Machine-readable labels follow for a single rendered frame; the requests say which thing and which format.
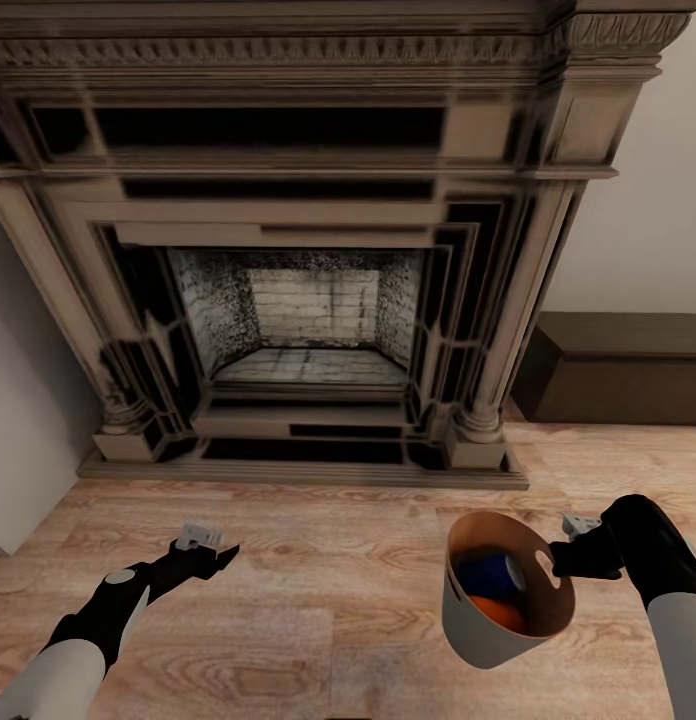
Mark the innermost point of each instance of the trash can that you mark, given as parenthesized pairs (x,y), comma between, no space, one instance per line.
(547,611)

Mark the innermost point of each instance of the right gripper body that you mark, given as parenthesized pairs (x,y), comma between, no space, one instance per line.
(581,559)

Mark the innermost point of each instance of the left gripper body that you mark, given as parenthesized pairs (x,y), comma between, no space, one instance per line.
(198,562)

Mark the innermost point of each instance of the can of soda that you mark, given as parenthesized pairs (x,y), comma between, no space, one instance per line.
(492,577)
(503,613)

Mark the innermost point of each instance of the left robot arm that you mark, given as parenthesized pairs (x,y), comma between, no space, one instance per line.
(62,681)

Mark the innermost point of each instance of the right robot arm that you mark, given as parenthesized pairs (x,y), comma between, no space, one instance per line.
(635,533)

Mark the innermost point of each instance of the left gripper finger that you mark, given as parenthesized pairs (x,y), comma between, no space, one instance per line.
(223,559)

